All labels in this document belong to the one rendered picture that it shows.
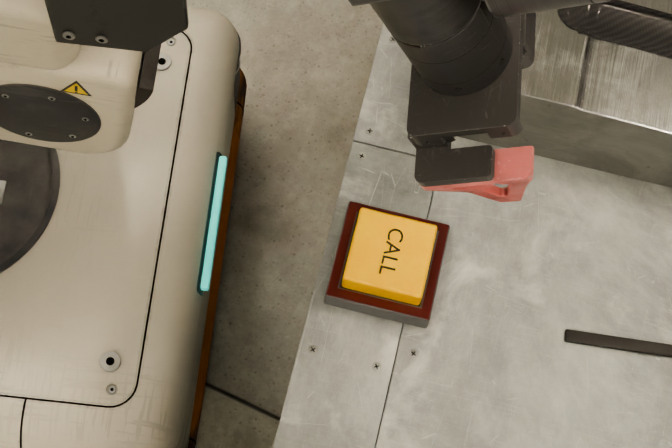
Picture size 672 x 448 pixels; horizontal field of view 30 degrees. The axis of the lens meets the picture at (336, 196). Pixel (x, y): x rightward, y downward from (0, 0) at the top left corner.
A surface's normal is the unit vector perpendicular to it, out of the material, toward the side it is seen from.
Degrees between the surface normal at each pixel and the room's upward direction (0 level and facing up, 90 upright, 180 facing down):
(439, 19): 78
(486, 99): 27
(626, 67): 3
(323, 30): 0
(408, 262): 0
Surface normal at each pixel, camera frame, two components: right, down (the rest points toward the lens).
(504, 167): -0.40, -0.41
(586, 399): 0.06, -0.40
